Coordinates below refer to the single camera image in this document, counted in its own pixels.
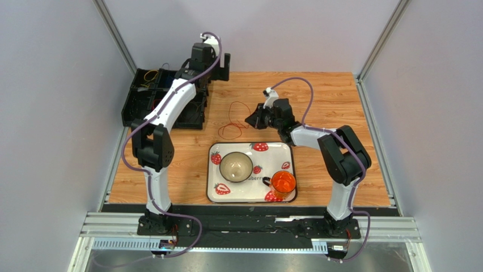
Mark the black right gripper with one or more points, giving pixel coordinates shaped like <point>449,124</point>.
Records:
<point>263,118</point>

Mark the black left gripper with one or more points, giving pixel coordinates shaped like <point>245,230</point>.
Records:
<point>220,73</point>

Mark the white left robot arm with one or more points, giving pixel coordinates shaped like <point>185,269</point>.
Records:
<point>150,136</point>

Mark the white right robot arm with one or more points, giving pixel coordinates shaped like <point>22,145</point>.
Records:
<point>345,157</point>

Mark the strawberry print white tray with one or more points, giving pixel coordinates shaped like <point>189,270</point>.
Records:
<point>267,158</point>

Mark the beige ceramic bowl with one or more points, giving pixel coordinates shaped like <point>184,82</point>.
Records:
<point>236,167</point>

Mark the orange translucent mug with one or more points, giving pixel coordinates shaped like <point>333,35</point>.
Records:
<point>281,185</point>

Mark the black compartment storage bin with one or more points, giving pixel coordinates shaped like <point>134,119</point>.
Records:
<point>147,90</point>

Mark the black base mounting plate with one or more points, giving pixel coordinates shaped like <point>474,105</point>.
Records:
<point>273,227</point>

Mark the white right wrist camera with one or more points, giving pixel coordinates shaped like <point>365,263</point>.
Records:
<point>270,97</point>

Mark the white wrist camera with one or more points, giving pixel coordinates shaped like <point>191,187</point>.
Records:
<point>270,97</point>
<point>212,41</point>

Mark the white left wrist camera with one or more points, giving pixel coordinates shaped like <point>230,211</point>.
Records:
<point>212,41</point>

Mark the aluminium frame rail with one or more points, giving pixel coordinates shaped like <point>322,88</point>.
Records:
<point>389,242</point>

